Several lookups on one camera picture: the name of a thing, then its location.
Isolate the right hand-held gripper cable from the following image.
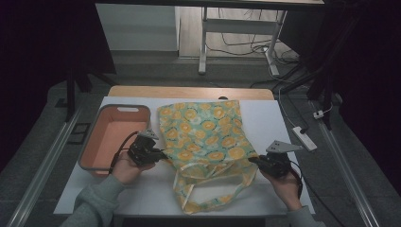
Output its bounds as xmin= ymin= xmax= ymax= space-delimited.
xmin=288 ymin=160 xmax=348 ymax=227

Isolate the black plug cable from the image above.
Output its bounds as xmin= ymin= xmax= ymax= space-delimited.
xmin=283 ymin=94 xmax=310 ymax=134

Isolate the white power strip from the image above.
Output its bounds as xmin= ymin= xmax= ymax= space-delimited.
xmin=290 ymin=126 xmax=318 ymax=152

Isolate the white desk frame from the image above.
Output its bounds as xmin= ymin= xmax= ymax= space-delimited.
xmin=198 ymin=6 xmax=288 ymax=78

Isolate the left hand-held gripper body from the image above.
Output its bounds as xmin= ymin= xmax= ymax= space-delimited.
xmin=127 ymin=127 xmax=160 ymax=167

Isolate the thin white cable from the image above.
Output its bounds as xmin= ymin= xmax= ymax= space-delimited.
xmin=267 ymin=46 xmax=300 ymax=129

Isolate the black stand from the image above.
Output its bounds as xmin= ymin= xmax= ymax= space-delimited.
xmin=279 ymin=61 xmax=345 ymax=131
xmin=55 ymin=62 xmax=117 ymax=123

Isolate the person's right hand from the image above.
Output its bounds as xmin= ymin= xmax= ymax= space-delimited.
xmin=259 ymin=169 xmax=304 ymax=212

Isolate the orange print tote bag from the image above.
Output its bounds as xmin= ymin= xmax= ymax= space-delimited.
xmin=157 ymin=99 xmax=260 ymax=216

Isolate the left hand-held gripper cable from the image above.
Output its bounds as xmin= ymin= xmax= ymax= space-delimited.
xmin=108 ymin=130 xmax=140 ymax=175

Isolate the black floor frame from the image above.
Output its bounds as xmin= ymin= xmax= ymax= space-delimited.
xmin=66 ymin=122 xmax=93 ymax=146

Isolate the hand-held gripper cable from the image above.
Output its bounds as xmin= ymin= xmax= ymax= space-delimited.
xmin=108 ymin=130 xmax=140 ymax=175
xmin=288 ymin=160 xmax=348 ymax=227

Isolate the tangle of floor cables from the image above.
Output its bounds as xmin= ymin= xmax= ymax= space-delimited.
xmin=206 ymin=8 xmax=301 ymax=64

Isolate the metal floor rail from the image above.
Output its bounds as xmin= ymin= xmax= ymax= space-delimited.
xmin=310 ymin=100 xmax=382 ymax=227
xmin=6 ymin=106 xmax=83 ymax=227

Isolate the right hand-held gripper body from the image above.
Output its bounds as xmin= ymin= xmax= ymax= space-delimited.
xmin=262 ymin=139 xmax=305 ymax=179

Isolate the person's left hand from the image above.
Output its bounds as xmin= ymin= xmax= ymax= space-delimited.
xmin=110 ymin=149 xmax=156 ymax=186

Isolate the pink plastic basket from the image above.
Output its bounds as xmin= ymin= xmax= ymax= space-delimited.
xmin=78 ymin=104 xmax=152 ymax=178

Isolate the white table cover sheet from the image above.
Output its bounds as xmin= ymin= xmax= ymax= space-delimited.
xmin=53 ymin=96 xmax=316 ymax=218

